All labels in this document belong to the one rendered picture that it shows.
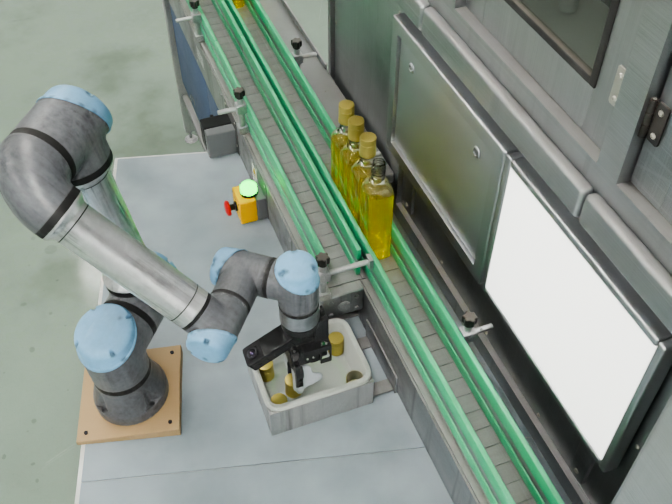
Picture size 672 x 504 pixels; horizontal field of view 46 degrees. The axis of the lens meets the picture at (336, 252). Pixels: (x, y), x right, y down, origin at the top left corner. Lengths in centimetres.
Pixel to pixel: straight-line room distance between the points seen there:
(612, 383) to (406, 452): 51
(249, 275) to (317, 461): 43
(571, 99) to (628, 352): 38
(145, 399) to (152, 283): 41
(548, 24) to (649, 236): 36
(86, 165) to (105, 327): 34
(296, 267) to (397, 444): 46
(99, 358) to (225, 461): 33
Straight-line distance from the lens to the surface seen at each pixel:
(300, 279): 137
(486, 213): 149
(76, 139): 134
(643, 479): 60
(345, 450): 164
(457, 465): 150
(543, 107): 130
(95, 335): 155
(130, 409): 166
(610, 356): 127
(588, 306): 128
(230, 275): 140
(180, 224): 206
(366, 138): 162
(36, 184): 128
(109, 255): 130
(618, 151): 116
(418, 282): 166
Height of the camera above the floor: 218
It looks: 47 degrees down
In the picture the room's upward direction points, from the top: straight up
